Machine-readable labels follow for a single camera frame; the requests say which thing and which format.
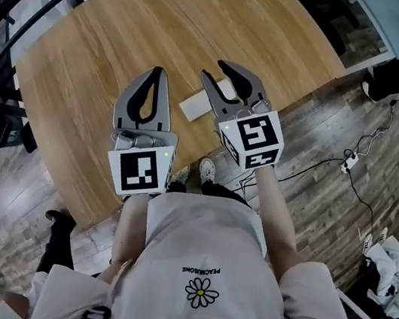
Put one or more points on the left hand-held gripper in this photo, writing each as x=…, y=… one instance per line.
x=140, y=171

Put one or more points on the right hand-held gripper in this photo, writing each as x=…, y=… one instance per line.
x=255, y=134

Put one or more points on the white glasses case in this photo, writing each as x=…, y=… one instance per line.
x=195, y=108

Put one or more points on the person's left forearm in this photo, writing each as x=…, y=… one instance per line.
x=130, y=227

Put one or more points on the person's right forearm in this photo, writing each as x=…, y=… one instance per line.
x=272, y=221

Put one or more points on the person's white left sneaker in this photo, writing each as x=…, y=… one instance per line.
x=181, y=174

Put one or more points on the person's white sneaker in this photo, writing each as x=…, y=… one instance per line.
x=181, y=174
x=206, y=170

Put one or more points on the person's white right sneaker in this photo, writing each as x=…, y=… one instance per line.
x=206, y=170

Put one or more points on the person's black trousers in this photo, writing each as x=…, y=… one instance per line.
x=217, y=189

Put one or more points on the white power strip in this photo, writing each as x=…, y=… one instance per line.
x=350, y=162

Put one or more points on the black box speaker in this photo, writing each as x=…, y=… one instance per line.
x=7, y=132

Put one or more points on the black boot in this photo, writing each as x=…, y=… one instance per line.
x=59, y=237

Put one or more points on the person's white flower-print t-shirt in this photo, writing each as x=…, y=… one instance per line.
x=198, y=254

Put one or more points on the white desk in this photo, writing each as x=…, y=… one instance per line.
x=384, y=23

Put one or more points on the pair of white striped shoes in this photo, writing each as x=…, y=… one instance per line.
x=374, y=239

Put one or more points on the pile of white clothes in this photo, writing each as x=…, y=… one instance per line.
x=391, y=273

